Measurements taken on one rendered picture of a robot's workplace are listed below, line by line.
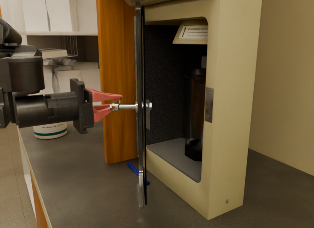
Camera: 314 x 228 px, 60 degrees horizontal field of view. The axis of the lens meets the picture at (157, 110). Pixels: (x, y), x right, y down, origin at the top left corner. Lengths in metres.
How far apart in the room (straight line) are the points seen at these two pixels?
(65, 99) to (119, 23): 0.36
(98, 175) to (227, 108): 0.44
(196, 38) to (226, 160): 0.27
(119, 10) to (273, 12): 0.49
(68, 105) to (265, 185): 0.56
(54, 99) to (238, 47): 0.36
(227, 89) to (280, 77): 0.43
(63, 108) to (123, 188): 0.32
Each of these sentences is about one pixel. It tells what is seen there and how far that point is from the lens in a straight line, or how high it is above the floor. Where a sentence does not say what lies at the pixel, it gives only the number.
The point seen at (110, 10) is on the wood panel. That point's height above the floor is 1.40.
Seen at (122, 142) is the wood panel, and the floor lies 1.01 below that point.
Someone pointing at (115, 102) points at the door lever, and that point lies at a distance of 0.54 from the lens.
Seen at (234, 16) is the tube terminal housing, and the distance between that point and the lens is 0.56.
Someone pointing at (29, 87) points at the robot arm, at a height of 1.25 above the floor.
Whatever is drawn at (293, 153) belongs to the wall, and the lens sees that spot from 0.99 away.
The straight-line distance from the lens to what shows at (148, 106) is 0.53.
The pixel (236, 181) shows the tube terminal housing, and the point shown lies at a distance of 0.67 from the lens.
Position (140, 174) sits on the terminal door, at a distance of 0.54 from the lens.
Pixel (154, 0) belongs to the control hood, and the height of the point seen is 1.41.
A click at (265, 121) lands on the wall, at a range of 1.02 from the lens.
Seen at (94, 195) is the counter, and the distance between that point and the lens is 0.75.
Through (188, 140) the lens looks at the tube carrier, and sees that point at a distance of 0.74.
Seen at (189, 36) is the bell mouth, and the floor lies 1.33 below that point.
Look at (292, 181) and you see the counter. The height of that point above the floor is 0.94.
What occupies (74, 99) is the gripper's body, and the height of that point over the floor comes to 1.22.
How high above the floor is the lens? 1.33
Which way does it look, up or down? 15 degrees down
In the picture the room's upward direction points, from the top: straight up
